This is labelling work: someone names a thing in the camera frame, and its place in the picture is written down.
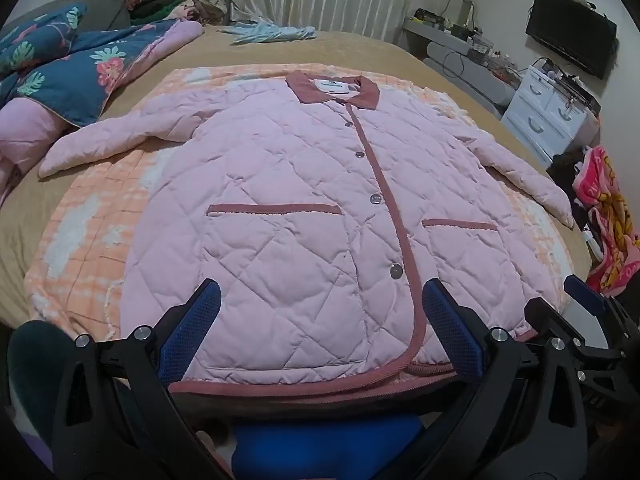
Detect grey pillow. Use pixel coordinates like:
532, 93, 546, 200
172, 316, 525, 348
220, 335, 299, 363
5, 0, 133, 33

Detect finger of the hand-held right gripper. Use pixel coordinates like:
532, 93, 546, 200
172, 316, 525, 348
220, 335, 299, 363
524, 296, 576, 346
564, 275, 613, 316

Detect pile of clothes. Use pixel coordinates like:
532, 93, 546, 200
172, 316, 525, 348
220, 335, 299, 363
120, 0, 236, 28

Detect white drawer cabinet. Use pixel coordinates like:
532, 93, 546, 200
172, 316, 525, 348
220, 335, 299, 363
500, 65, 601, 161

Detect clutter of small desk things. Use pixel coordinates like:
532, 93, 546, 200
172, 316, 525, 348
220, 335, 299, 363
412, 7, 521, 73

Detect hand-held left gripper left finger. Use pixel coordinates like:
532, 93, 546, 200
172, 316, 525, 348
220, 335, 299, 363
52, 277, 236, 480

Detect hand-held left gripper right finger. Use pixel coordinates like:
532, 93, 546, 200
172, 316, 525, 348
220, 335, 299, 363
400, 278, 588, 480

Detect white bottle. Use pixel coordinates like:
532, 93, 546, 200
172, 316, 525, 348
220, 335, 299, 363
581, 229, 602, 262

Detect blue floral quilt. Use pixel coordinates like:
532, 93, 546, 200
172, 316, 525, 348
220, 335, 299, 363
0, 4, 206, 206

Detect black flat screen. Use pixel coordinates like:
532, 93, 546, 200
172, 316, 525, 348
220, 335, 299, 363
525, 0, 617, 79

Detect dark cloth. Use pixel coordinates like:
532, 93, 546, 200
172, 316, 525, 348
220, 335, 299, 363
547, 147, 587, 197

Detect pink cartoon blanket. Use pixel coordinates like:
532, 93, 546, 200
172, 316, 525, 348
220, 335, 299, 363
572, 145, 640, 298

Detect blue cloth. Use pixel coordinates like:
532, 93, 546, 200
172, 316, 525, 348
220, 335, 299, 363
232, 412, 426, 480

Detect pink quilted jacket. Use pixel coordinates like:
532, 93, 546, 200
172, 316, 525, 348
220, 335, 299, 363
37, 71, 576, 401

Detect grey desk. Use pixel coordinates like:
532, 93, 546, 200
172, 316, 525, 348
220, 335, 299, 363
402, 15, 518, 121

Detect orange plaid blanket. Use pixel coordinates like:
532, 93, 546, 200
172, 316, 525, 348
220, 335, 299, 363
24, 62, 576, 356

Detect bed with tan sheet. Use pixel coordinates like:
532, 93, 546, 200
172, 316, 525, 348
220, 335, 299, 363
0, 25, 593, 331

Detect light blue garment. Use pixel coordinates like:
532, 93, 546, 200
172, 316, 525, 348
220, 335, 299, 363
217, 20, 317, 45

